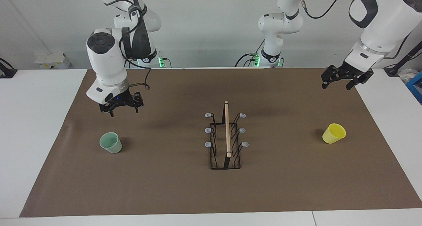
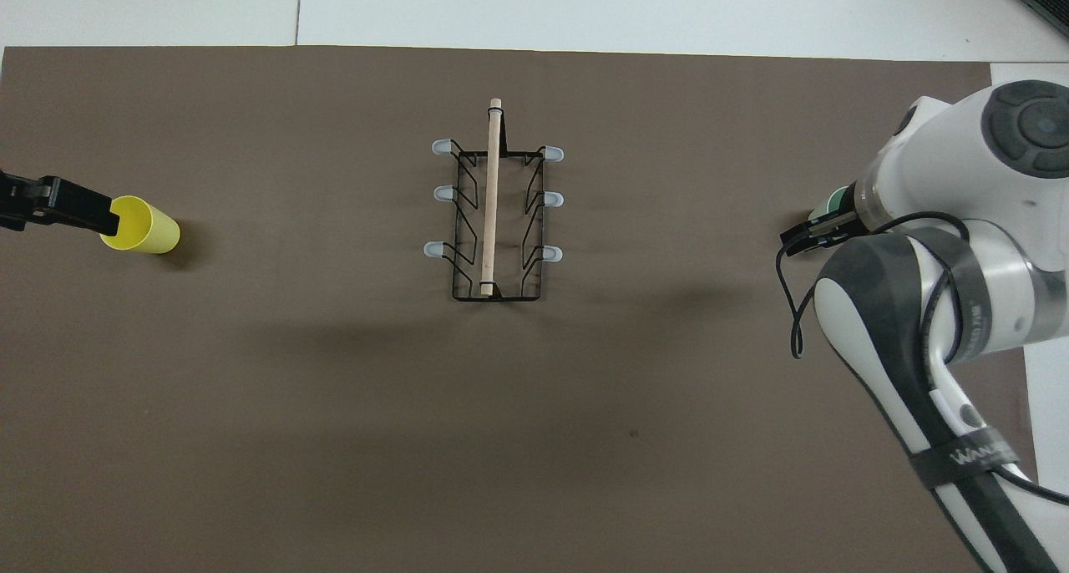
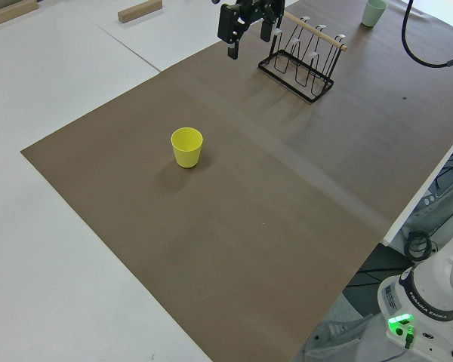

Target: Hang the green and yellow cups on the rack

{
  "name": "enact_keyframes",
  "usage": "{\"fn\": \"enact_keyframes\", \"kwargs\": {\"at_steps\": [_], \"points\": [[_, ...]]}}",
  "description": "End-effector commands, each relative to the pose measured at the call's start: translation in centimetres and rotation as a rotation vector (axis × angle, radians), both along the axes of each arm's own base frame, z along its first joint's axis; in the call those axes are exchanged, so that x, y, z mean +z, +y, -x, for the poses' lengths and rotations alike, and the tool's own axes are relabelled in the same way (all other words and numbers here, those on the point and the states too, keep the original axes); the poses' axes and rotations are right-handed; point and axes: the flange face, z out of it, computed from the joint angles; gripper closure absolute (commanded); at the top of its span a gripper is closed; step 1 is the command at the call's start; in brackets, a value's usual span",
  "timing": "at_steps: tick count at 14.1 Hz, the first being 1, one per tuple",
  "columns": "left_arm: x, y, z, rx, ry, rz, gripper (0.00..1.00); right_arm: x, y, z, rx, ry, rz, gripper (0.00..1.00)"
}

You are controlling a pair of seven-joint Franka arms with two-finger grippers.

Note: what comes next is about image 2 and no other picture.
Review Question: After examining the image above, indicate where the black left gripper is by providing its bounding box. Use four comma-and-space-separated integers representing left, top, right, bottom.
0, 171, 119, 236

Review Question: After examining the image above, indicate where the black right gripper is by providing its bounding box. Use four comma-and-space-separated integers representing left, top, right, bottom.
780, 180, 870, 257

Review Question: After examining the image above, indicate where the pale green plastic cup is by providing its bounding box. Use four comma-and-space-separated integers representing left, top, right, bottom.
807, 185, 851, 225

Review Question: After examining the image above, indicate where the yellow plastic cup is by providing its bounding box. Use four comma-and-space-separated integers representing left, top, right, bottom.
100, 195, 181, 255

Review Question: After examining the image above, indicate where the brown table mat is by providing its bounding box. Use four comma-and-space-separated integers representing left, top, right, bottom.
0, 45, 1050, 573

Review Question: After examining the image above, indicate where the black wire cup rack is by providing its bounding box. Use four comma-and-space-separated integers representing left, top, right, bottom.
423, 97, 565, 303

